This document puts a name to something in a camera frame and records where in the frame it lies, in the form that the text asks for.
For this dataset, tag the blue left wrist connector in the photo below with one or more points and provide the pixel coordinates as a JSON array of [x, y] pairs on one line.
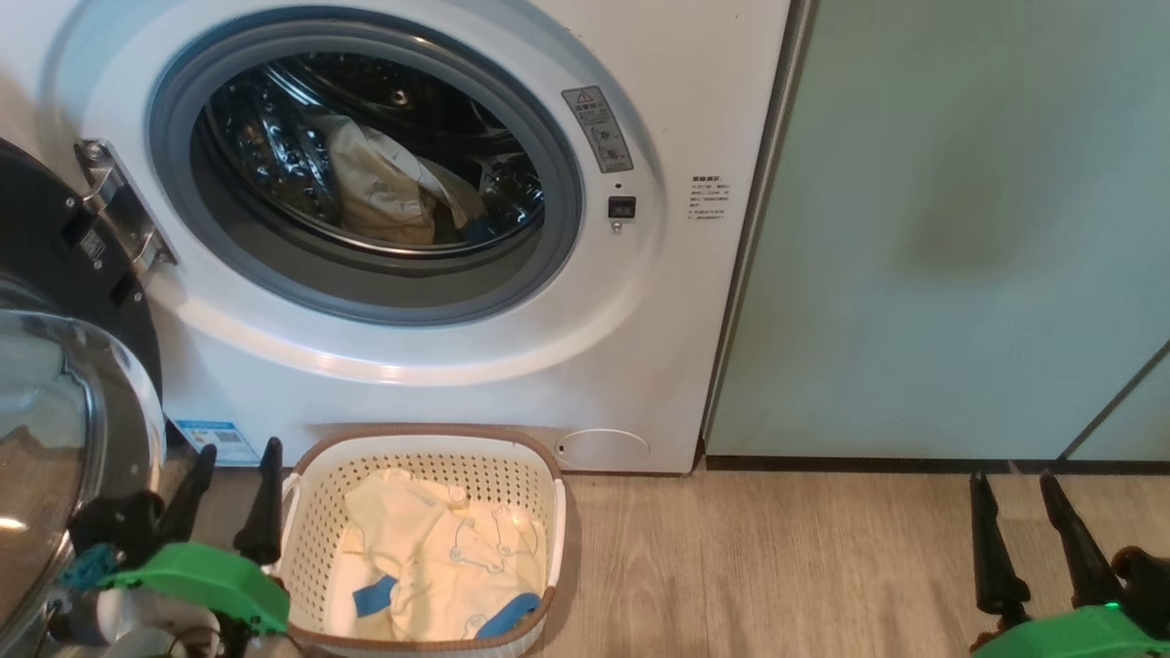
[[87, 567]]

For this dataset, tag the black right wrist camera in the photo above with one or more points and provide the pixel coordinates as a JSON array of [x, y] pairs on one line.
[[1147, 585]]

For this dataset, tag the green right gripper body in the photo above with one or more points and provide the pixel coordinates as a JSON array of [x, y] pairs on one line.
[[1069, 640]]

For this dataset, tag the metal door hinge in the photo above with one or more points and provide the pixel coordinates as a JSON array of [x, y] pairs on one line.
[[123, 210]]

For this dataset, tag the round filter cover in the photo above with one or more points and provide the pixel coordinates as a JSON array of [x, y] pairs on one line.
[[603, 448]]

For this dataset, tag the cream printed garment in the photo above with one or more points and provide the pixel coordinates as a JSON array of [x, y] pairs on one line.
[[384, 192]]

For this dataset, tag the cream garment with blue trim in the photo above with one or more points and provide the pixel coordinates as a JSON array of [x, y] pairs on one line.
[[430, 567]]

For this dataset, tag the white perforated basket brown rim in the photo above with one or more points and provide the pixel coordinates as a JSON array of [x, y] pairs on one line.
[[311, 530]]

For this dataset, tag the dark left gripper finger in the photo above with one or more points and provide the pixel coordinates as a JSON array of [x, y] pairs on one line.
[[192, 503], [263, 521]]

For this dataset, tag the pale green plain cabinet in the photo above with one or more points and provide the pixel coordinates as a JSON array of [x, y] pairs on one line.
[[960, 228]]

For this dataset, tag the steel washer drum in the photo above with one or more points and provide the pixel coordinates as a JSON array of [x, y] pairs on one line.
[[265, 155]]

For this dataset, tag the grey warning sticker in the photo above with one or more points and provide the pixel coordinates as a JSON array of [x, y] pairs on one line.
[[597, 128]]

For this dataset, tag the washing machine glass door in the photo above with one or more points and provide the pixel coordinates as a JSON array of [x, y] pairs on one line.
[[37, 411]]

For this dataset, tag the white front-load washing machine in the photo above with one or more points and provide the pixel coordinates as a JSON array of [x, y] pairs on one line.
[[640, 366]]

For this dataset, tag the blue white energy label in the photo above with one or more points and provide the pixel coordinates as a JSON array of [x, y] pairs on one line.
[[215, 441]]

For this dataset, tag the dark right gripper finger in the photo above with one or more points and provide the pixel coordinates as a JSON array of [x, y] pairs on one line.
[[1088, 567], [998, 567]]

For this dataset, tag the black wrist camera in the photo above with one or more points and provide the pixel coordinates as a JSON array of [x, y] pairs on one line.
[[114, 525], [1147, 585]]

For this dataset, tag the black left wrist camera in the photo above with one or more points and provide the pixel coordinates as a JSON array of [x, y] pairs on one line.
[[114, 525]]

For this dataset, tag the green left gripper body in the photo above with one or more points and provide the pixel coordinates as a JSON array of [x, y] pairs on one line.
[[201, 576]]

